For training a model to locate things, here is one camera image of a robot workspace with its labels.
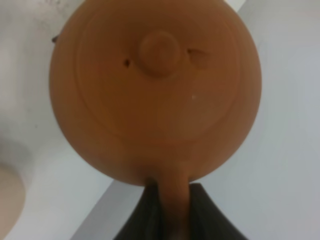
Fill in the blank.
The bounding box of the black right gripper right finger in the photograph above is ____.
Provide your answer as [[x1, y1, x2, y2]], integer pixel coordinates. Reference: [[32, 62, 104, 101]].
[[182, 183, 247, 240]]

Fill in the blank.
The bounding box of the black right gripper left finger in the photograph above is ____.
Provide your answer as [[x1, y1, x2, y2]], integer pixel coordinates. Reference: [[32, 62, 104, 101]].
[[115, 177, 175, 240]]

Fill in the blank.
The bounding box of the right white teacup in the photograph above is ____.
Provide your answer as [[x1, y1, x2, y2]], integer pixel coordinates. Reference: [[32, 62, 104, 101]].
[[0, 165, 26, 229]]

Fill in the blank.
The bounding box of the brown clay teapot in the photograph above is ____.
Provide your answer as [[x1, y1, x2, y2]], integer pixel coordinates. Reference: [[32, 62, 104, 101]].
[[49, 0, 262, 240]]

